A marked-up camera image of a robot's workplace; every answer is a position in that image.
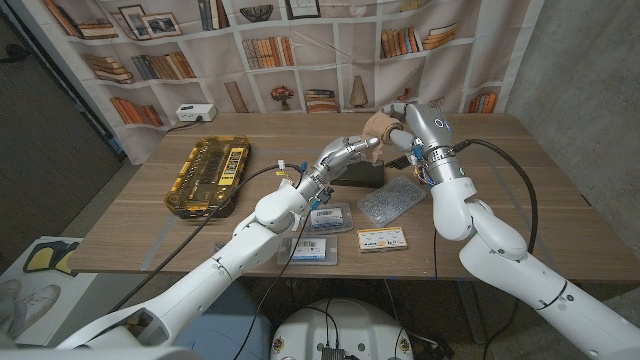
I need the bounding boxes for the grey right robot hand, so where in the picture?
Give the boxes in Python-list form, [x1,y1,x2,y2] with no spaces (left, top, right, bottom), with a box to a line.
[382,101,455,162]

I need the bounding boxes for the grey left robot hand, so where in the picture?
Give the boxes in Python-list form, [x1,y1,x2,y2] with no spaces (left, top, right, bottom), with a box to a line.
[303,135,381,195]

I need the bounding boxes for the beige nylon stocking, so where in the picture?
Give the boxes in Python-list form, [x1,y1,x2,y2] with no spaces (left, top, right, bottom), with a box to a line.
[360,111,404,165]

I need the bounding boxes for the white power strip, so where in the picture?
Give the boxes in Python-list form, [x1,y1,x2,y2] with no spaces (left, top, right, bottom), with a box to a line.
[175,103,219,123]

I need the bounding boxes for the black rectangular box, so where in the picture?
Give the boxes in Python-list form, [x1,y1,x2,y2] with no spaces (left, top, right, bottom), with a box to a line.
[332,158,387,189]

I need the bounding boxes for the black hex key set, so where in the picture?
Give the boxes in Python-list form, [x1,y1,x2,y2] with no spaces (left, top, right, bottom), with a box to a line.
[384,154,414,171]

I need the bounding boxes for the clear case with blue label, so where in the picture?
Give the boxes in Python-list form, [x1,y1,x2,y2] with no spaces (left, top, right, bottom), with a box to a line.
[277,235,339,267]
[304,202,355,236]

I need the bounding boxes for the printed bookshelf backdrop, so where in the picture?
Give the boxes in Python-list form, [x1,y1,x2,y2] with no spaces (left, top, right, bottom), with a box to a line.
[7,0,546,166]

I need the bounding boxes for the orange and white card box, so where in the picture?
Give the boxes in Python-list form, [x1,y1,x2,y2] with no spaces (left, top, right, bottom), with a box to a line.
[356,226,409,254]

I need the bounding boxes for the yellow transparent tool case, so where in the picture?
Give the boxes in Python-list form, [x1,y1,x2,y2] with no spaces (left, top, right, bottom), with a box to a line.
[163,134,251,220]

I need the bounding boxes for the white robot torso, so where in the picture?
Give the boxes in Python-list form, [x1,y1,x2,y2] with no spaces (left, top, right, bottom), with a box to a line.
[269,298,415,360]

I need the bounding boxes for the grey table leg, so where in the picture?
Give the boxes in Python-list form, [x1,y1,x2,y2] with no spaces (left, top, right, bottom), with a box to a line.
[453,282,489,346]

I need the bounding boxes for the black floor power adapter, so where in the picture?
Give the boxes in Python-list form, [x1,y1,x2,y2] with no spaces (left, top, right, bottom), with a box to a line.
[414,339,456,360]

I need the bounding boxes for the white floor mat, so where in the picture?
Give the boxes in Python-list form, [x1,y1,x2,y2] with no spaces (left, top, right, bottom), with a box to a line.
[0,235,99,346]

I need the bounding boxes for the yellow and black floor pad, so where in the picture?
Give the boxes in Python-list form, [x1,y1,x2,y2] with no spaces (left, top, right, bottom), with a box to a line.
[22,240,81,277]

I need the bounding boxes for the white shoe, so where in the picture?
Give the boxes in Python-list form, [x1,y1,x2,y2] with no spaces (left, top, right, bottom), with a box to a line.
[14,284,62,326]

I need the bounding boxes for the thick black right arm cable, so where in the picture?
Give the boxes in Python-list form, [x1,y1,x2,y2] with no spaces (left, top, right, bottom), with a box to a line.
[452,138,539,360]

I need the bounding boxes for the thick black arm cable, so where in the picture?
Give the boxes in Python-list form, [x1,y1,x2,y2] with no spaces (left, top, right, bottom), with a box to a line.
[452,138,539,360]
[107,162,306,314]

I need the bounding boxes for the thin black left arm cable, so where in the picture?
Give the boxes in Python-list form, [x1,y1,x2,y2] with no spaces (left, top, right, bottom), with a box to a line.
[232,209,311,360]

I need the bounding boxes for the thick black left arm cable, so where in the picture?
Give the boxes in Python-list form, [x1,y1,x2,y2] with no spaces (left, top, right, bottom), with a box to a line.
[107,162,306,314]

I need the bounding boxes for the black power strip cable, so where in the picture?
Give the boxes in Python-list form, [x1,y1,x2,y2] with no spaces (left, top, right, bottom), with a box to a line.
[166,117,204,134]

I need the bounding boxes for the black coiled wall cable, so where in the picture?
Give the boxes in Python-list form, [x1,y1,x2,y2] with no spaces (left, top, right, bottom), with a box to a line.
[0,43,29,64]

